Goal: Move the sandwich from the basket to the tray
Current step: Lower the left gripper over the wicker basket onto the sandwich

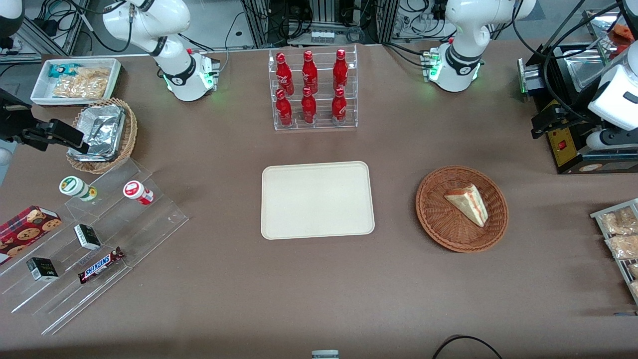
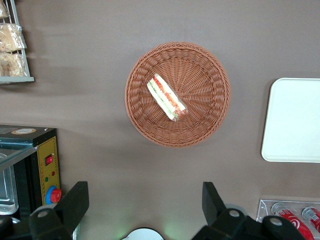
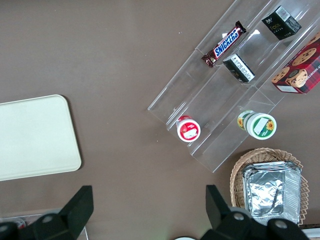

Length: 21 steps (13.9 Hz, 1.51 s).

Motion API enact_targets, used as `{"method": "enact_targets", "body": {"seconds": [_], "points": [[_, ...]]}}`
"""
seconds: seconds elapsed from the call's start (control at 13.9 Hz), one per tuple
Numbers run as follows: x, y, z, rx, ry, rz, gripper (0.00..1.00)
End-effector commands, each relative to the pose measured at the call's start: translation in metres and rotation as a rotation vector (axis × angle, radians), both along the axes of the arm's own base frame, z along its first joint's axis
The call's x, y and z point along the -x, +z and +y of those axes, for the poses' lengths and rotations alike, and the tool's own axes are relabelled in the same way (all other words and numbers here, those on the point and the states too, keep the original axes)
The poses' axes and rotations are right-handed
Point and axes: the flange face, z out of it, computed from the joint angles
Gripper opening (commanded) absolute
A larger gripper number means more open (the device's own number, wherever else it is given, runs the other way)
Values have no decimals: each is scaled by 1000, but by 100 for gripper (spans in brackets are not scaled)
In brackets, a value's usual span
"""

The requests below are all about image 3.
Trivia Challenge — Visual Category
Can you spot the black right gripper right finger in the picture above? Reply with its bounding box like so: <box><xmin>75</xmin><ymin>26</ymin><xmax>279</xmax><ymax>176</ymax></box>
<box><xmin>201</xmin><ymin>185</ymin><xmax>270</xmax><ymax>240</ymax></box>

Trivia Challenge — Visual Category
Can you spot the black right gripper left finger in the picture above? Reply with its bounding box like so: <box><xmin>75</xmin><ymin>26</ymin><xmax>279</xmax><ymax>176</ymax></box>
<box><xmin>18</xmin><ymin>185</ymin><xmax>95</xmax><ymax>240</ymax></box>

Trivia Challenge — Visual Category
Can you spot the light wicker basket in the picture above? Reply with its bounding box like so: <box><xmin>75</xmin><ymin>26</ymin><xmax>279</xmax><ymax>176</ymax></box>
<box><xmin>229</xmin><ymin>147</ymin><xmax>310</xmax><ymax>227</ymax></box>

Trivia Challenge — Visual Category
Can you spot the aluminium foil tray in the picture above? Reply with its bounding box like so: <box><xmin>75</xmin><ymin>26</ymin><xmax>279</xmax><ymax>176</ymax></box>
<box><xmin>241</xmin><ymin>161</ymin><xmax>303</xmax><ymax>226</ymax></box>

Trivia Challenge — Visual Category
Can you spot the cream rectangular serving tray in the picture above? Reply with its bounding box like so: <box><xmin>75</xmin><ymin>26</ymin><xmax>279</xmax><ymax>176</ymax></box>
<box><xmin>0</xmin><ymin>94</ymin><xmax>83</xmax><ymax>182</ymax></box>

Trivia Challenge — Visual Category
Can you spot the white plastic snack bin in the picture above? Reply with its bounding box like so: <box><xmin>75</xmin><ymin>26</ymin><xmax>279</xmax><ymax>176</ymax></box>
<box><xmin>301</xmin><ymin>227</ymin><xmax>320</xmax><ymax>240</ymax></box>

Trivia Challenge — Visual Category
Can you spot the red lid yogurt cup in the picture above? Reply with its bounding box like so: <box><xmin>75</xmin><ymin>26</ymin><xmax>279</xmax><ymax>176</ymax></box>
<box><xmin>175</xmin><ymin>115</ymin><xmax>202</xmax><ymax>143</ymax></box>

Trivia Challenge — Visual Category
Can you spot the green sunflower lid cup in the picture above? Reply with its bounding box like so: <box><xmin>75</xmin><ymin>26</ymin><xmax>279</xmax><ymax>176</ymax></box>
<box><xmin>236</xmin><ymin>109</ymin><xmax>277</xmax><ymax>140</ymax></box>

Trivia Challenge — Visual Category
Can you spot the clear acrylic stepped display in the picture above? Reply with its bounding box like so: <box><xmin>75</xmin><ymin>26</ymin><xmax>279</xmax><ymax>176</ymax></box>
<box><xmin>147</xmin><ymin>0</ymin><xmax>320</xmax><ymax>174</ymax></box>

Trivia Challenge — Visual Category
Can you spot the black box with white label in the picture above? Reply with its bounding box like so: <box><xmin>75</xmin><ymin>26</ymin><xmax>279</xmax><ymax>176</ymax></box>
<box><xmin>222</xmin><ymin>53</ymin><xmax>256</xmax><ymax>84</ymax></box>

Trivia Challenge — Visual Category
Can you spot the red tartan cookie box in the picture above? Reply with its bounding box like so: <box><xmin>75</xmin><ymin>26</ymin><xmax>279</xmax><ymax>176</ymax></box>
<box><xmin>271</xmin><ymin>31</ymin><xmax>320</xmax><ymax>95</ymax></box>

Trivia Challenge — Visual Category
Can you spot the Snickers chocolate bar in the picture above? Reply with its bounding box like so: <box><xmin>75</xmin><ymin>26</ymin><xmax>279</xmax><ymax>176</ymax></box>
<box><xmin>201</xmin><ymin>20</ymin><xmax>247</xmax><ymax>69</ymax></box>

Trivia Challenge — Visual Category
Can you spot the black Face carton box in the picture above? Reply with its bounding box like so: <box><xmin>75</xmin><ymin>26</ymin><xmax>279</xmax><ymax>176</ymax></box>
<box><xmin>261</xmin><ymin>5</ymin><xmax>303</xmax><ymax>41</ymax></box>

